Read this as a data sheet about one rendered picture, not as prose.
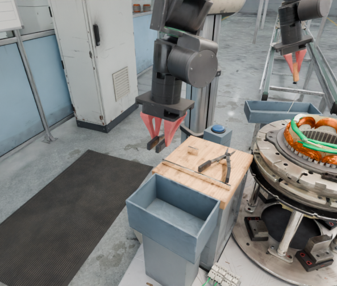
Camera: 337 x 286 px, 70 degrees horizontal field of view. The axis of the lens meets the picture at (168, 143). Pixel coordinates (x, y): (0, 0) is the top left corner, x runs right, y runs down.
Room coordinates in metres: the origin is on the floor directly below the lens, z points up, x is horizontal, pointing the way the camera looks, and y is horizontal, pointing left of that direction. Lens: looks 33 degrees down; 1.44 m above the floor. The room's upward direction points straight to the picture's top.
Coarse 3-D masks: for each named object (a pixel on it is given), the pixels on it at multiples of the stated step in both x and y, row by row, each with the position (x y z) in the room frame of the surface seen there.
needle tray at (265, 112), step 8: (248, 104) 0.88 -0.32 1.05; (256, 104) 0.88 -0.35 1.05; (264, 104) 0.88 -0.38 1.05; (272, 104) 0.88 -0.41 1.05; (280, 104) 0.87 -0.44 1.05; (288, 104) 0.87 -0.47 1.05; (296, 104) 0.87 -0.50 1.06; (304, 104) 0.86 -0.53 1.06; (312, 104) 0.85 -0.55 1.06; (248, 112) 0.81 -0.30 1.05; (256, 112) 0.78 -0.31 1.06; (264, 112) 0.78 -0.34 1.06; (272, 112) 0.78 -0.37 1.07; (280, 112) 0.86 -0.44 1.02; (288, 112) 0.86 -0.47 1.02; (296, 112) 0.86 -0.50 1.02; (304, 112) 0.86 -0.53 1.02; (312, 112) 0.83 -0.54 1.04; (320, 112) 0.78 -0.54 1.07; (248, 120) 0.79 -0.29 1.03; (256, 120) 0.78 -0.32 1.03; (264, 120) 0.78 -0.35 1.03; (272, 120) 0.77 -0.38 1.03
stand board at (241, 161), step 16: (192, 144) 0.57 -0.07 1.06; (208, 144) 0.57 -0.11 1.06; (176, 160) 0.50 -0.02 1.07; (192, 160) 0.50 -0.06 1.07; (240, 160) 0.50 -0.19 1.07; (176, 176) 0.43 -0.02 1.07; (192, 176) 0.43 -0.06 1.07; (224, 176) 0.43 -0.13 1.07; (240, 176) 0.43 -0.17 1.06; (208, 192) 0.38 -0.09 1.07; (224, 192) 0.38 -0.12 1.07; (224, 208) 0.35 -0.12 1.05
